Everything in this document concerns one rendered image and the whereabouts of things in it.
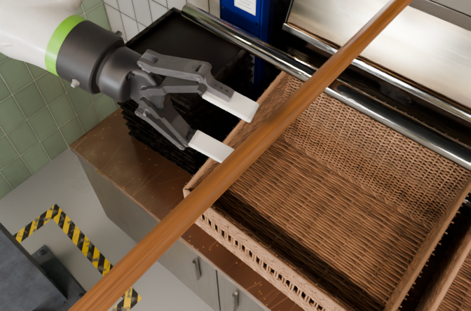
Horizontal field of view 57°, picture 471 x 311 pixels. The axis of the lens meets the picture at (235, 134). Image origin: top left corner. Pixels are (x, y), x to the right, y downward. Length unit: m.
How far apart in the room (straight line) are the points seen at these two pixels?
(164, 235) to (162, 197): 0.76
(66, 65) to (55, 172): 1.55
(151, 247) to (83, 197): 1.53
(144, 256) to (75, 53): 0.29
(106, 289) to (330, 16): 0.85
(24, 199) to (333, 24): 1.53
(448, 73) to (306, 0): 0.38
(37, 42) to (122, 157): 0.78
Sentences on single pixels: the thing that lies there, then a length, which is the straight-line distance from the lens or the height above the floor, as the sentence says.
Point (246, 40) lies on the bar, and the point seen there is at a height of 1.17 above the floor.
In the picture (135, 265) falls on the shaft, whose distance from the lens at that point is 0.51.
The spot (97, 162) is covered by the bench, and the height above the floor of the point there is 0.58.
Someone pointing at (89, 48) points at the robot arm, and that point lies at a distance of 0.62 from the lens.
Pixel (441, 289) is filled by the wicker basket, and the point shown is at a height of 0.77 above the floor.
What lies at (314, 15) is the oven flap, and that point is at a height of 0.99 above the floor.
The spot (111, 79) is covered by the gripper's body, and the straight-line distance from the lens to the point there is 0.62.
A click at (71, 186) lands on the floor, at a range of 2.09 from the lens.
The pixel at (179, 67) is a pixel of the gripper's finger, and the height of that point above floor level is 1.29.
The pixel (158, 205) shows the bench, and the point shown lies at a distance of 1.26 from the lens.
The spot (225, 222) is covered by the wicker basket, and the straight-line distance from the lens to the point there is 1.05.
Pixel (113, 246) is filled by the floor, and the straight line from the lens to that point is 1.89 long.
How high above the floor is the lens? 1.67
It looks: 52 degrees down
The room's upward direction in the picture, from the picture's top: straight up
